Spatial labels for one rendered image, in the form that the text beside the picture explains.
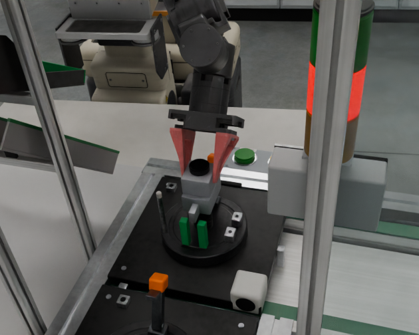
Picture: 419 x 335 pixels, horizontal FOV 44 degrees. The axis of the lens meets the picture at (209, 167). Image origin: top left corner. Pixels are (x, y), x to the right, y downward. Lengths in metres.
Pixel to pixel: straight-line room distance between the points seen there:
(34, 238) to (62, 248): 0.07
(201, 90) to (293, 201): 0.25
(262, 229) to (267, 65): 2.53
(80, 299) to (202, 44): 0.42
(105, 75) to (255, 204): 0.80
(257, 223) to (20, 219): 0.51
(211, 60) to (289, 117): 0.64
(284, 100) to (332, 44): 2.55
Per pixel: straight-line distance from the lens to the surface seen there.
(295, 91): 3.06
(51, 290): 0.98
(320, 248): 0.57
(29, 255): 1.05
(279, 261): 0.85
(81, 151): 0.88
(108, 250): 0.88
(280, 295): 0.84
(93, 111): 1.40
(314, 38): 0.46
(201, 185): 0.75
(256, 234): 0.85
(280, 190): 0.57
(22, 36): 0.70
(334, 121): 0.46
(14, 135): 0.76
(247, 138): 1.23
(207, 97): 0.74
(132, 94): 1.56
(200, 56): 0.68
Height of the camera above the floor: 1.59
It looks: 39 degrees down
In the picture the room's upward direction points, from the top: 5 degrees counter-clockwise
